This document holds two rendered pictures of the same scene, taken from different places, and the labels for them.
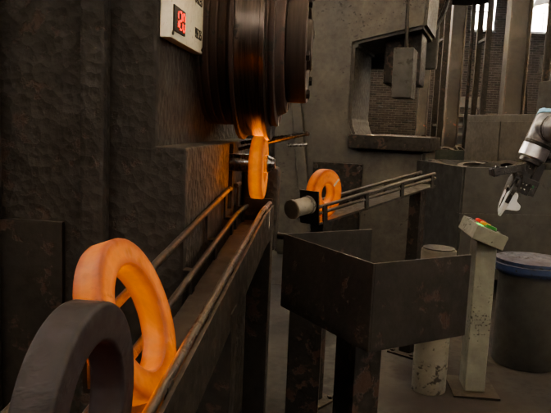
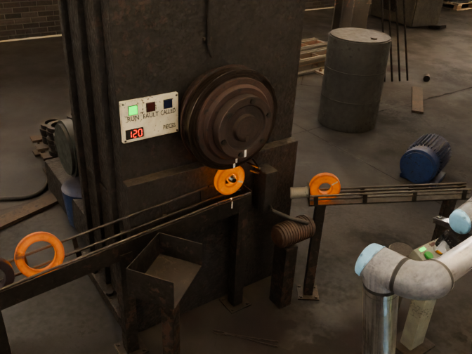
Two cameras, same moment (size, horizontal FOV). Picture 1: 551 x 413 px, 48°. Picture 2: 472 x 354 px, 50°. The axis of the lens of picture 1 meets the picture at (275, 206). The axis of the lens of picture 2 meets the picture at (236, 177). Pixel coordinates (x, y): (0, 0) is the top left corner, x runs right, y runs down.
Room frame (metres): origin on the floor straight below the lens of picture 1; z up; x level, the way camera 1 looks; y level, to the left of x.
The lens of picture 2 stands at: (0.23, -1.57, 2.00)
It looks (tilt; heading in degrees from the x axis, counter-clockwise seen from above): 29 degrees down; 50
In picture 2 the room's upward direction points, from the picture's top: 3 degrees clockwise
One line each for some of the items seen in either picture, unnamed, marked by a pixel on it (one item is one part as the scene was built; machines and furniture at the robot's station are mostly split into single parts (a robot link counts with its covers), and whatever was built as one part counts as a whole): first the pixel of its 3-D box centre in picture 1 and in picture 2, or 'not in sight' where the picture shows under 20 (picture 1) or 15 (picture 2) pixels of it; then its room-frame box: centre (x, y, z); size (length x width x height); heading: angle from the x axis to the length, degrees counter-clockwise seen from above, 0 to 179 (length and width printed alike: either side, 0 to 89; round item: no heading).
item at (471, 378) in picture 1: (478, 306); (424, 298); (2.18, -0.74, 0.31); 0.24 x 0.16 x 0.62; 175
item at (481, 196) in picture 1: (504, 220); not in sight; (3.89, -1.44, 0.39); 1.03 x 0.83 x 0.77; 100
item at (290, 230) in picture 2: (305, 337); (289, 261); (1.88, -0.11, 0.27); 0.22 x 0.13 x 0.53; 175
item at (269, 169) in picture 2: (260, 207); (264, 188); (1.80, 0.04, 0.68); 0.11 x 0.08 x 0.24; 85
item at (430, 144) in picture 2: not in sight; (428, 156); (3.84, 0.27, 0.17); 0.57 x 0.31 x 0.34; 15
